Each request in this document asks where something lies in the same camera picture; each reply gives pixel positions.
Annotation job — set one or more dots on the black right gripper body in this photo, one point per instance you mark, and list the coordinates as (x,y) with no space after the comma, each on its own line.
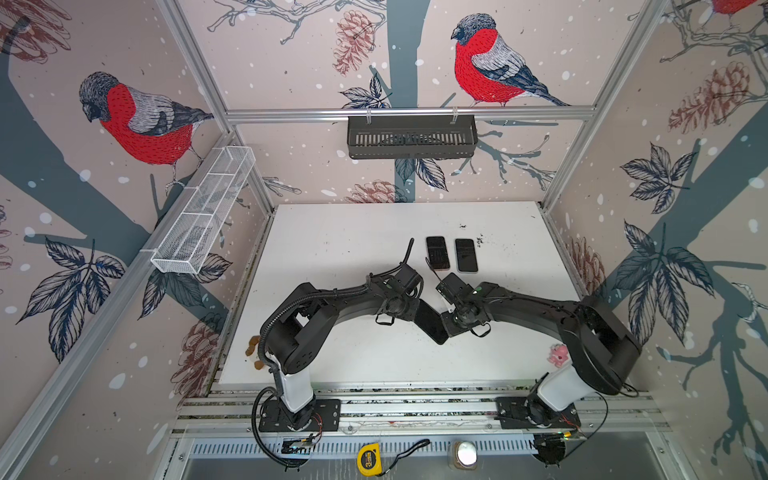
(454,321)

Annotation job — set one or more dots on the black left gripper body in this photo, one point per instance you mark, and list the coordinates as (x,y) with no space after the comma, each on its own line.
(408,308)

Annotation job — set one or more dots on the black phone case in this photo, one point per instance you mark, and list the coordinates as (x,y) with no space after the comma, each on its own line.
(432,324)

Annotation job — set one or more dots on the white phone face down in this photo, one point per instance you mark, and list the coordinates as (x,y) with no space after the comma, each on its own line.
(466,255)

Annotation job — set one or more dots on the pink purple phone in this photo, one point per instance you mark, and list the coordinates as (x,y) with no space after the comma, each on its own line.
(438,252)

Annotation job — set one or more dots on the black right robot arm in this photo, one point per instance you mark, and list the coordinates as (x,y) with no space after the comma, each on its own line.
(602,351)

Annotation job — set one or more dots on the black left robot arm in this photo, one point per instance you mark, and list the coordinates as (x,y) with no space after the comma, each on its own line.
(293,335)

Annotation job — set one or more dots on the small pink toy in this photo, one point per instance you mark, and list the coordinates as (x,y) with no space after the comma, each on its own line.
(558,355)

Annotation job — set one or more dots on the round silver puck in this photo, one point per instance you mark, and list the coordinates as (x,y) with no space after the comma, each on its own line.
(463,455)

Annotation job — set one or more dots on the yellow tape measure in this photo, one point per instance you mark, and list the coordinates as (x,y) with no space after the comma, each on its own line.
(369,460)

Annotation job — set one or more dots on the small circuit board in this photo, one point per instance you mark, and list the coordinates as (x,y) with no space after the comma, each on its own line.
(296,447)

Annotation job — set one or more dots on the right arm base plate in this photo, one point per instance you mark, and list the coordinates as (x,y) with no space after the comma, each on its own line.
(519,413)

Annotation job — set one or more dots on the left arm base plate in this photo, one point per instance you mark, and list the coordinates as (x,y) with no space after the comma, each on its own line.
(318,415)

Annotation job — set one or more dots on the black wall basket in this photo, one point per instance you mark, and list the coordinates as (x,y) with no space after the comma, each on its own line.
(411,137)

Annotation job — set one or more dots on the white wire mesh basket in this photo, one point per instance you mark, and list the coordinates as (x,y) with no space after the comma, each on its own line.
(193,234)

